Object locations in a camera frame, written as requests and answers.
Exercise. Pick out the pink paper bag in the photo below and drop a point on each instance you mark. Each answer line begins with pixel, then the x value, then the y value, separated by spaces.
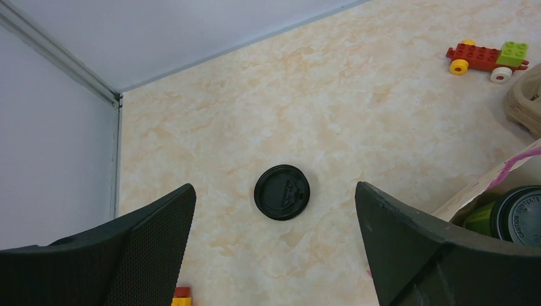
pixel 523 169

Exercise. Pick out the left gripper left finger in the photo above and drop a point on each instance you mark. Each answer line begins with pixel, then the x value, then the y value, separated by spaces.
pixel 134 259

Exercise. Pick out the yellow red toy car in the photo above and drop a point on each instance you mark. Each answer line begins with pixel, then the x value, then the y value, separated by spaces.
pixel 182 297

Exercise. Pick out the green paper cup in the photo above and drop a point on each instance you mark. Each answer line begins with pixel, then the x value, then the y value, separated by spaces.
pixel 482 220

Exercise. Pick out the brown pulp cup carrier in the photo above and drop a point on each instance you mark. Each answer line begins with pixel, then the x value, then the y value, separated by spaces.
pixel 522 101

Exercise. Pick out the red yellow green toy blocks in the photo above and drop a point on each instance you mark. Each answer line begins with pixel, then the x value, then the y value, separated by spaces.
pixel 502 63

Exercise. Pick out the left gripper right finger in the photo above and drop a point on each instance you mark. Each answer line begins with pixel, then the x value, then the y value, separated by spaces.
pixel 418 259

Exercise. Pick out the black cup lid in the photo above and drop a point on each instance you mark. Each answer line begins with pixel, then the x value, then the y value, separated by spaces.
pixel 282 192
pixel 515 216

